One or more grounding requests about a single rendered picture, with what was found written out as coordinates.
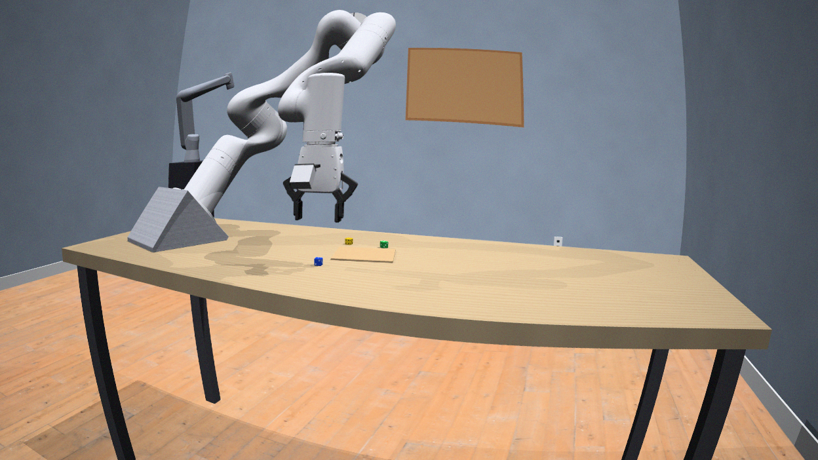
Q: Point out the tan mat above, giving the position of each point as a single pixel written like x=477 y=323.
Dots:
x=382 y=255

